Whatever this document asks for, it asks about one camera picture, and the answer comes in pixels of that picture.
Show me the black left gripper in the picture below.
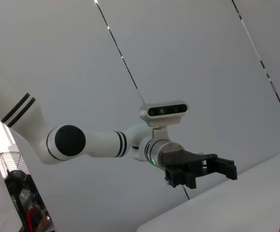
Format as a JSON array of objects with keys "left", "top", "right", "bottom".
[{"left": 160, "top": 149, "right": 238, "bottom": 190}]

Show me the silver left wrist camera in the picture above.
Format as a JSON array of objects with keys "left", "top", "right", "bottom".
[{"left": 139, "top": 100, "right": 189, "bottom": 141}]

